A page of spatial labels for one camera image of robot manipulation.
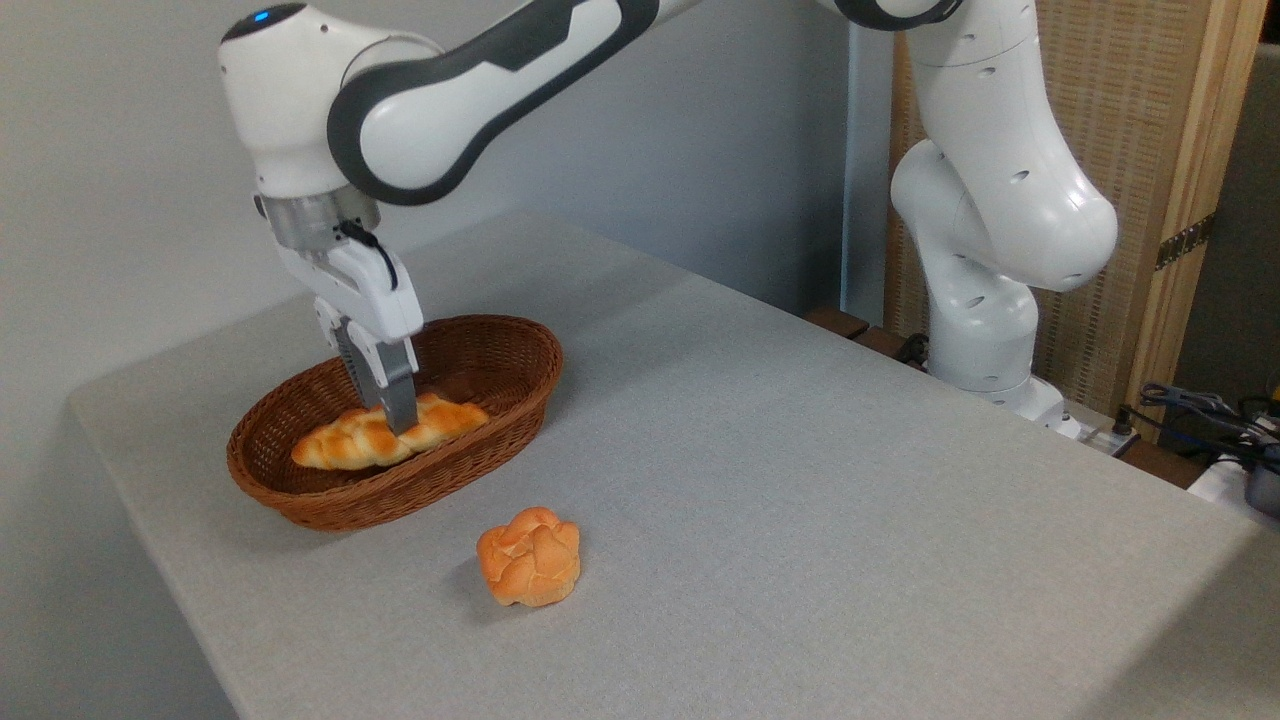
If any woven screen with wooden frame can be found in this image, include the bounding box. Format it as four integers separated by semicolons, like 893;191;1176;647
885;0;1271;443

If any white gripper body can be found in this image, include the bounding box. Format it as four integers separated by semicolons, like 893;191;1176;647
274;238;425;343

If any round knotted bread roll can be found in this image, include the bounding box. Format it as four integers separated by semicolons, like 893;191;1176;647
476;506;583;608

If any brown wooden block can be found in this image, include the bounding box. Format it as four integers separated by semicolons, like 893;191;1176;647
805;307;872;342

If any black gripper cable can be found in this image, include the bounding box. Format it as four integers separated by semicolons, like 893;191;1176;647
338;219;400;293

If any black metal hinge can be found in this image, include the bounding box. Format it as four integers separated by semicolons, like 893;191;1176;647
1154;212;1217;272

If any brown wicker basket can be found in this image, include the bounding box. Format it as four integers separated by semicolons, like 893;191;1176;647
226;313;564;532

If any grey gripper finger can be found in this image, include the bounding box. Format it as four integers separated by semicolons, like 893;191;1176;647
348;322;420;437
313;295;369;406

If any long braided bread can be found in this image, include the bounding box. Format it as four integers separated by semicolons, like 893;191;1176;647
290;391;492;472

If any bundle of dark cables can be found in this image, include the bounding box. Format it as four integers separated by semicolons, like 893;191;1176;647
1138;380;1280;473

